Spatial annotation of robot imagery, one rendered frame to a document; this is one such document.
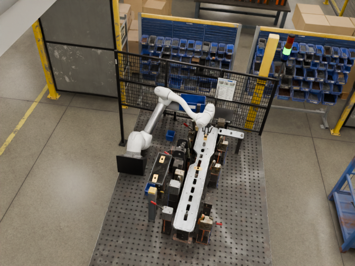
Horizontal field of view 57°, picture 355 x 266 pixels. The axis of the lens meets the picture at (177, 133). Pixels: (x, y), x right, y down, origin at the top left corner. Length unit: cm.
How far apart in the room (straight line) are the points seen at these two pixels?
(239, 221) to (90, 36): 325
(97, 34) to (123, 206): 259
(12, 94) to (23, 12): 553
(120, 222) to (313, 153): 322
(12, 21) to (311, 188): 454
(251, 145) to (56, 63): 323
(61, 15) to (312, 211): 426
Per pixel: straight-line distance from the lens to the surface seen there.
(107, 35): 493
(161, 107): 367
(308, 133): 570
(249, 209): 352
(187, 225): 296
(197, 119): 325
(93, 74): 539
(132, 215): 336
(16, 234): 434
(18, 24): 73
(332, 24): 596
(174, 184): 305
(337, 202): 465
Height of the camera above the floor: 354
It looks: 44 degrees down
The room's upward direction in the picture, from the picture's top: 5 degrees clockwise
